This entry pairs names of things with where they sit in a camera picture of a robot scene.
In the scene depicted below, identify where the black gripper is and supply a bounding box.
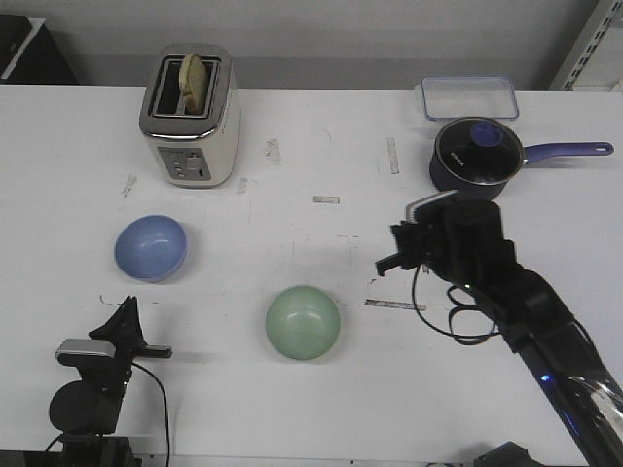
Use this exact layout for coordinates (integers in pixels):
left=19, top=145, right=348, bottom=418
left=376, top=202, right=453, bottom=276
left=78, top=296, right=172, bottom=390

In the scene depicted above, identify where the blue bowl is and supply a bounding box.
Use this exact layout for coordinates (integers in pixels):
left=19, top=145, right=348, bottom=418
left=113, top=215, right=188, bottom=283

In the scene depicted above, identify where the green bowl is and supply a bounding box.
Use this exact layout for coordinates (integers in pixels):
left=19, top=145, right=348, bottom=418
left=265, top=285, right=341, bottom=361

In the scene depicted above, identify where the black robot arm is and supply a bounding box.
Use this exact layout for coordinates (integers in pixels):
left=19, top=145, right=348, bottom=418
left=376, top=191, right=622, bottom=466
left=49, top=296, right=172, bottom=466

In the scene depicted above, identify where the dark blue saucepan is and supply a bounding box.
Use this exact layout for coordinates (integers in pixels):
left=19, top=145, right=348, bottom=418
left=429, top=117, right=614, bottom=200

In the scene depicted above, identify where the glass pot lid blue knob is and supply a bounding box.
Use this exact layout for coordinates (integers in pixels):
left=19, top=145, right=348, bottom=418
left=434, top=117, right=526, bottom=187

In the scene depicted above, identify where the clear plastic food container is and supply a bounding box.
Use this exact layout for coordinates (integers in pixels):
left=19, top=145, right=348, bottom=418
left=414, top=76, right=520, bottom=122

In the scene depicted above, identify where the white and chrome toaster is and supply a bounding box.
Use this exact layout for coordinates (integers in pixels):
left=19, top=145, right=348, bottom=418
left=139, top=43, right=241, bottom=188

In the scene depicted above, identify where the white metal shelf upright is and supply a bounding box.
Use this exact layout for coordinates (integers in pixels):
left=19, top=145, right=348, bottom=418
left=548, top=0, right=622, bottom=91

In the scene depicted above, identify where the slice of toast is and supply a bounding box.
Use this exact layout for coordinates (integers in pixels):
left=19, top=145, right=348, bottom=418
left=178, top=54, right=208, bottom=115

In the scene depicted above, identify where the black box in corner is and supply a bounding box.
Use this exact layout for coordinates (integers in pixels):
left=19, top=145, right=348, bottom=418
left=1, top=14, right=79, bottom=86

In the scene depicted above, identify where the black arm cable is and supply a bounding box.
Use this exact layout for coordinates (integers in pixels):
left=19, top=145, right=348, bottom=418
left=411, top=265, right=507, bottom=347
left=131, top=361, right=171, bottom=463

